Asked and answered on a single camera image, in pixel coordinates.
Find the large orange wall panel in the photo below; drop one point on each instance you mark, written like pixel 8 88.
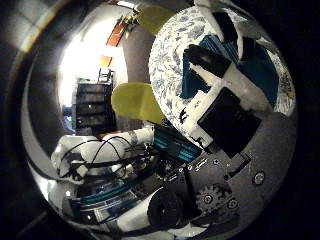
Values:
pixel 116 35

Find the yellow-green chair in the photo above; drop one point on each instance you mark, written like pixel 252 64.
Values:
pixel 135 101
pixel 155 18

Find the blue striped cloth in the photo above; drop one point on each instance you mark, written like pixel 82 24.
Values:
pixel 258 71

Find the small orange wall panel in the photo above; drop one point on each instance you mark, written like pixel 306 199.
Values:
pixel 105 61

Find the black shelf cart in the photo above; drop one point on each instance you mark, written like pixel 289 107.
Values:
pixel 93 108

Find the black teal striped box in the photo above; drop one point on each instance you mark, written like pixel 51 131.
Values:
pixel 176 146

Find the blue floral tablecloth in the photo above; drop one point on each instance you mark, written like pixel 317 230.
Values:
pixel 166 76

